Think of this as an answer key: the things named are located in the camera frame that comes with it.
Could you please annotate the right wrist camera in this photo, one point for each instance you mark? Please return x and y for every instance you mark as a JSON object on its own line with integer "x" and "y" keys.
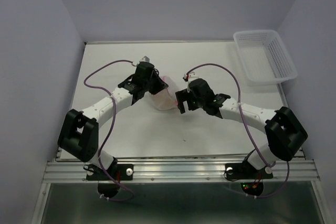
{"x": 188, "y": 77}

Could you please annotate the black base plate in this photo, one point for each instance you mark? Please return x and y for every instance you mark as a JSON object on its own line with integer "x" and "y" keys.
{"x": 119, "y": 172}
{"x": 244, "y": 171}

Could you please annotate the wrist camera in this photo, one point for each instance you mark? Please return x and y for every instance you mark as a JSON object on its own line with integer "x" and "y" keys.
{"x": 145, "y": 59}
{"x": 188, "y": 77}

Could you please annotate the white plastic basket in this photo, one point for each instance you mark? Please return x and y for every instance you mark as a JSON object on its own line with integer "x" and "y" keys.
{"x": 264, "y": 57}

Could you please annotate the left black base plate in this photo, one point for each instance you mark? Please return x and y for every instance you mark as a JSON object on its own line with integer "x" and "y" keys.
{"x": 119, "y": 172}

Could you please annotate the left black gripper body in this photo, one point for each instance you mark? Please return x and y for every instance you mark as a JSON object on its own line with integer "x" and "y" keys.
{"x": 146, "y": 85}

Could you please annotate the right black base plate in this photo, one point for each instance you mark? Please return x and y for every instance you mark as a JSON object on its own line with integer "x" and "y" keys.
{"x": 244, "y": 171}

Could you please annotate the white mesh laundry bag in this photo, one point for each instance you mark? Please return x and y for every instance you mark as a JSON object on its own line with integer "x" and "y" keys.
{"x": 166, "y": 99}

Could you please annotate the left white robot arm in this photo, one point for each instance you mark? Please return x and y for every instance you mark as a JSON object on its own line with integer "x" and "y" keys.
{"x": 79, "y": 134}

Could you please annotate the aluminium mounting rail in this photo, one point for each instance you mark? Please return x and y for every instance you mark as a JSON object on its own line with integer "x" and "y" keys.
{"x": 179, "y": 170}

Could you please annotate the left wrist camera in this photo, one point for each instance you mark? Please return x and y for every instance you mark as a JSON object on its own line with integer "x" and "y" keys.
{"x": 145, "y": 59}

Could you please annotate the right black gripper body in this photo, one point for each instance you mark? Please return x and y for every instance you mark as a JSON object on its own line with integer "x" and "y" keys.
{"x": 193, "y": 103}

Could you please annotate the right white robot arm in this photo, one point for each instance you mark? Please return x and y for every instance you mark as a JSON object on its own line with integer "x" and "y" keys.
{"x": 285, "y": 134}

